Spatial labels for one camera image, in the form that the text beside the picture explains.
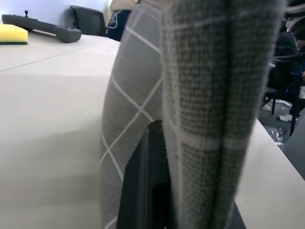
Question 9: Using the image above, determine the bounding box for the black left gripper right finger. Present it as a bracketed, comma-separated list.
[231, 200, 248, 229]

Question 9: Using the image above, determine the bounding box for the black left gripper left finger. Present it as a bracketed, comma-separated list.
[116, 119, 176, 229]

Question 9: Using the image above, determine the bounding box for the grey plaid fabric pouch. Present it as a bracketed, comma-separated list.
[99, 0, 285, 229]

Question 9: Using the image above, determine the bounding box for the crinkled clear plastic wrap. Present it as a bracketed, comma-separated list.
[265, 127, 285, 146]

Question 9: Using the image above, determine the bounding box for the person in navy garment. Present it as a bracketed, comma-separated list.
[104, 0, 141, 42]

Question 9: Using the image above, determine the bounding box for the seated person in dark clothes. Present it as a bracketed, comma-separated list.
[261, 16, 305, 123]

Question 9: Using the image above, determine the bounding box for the black office chair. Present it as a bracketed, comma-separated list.
[70, 5, 107, 37]

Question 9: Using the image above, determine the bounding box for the dark grey handheld controller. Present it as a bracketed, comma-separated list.
[1, 10, 82, 44]

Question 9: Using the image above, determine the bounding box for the yellow sponge with green base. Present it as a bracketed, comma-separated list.
[0, 23, 29, 46]

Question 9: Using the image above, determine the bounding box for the black metal frame chair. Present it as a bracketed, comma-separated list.
[264, 51, 305, 137]

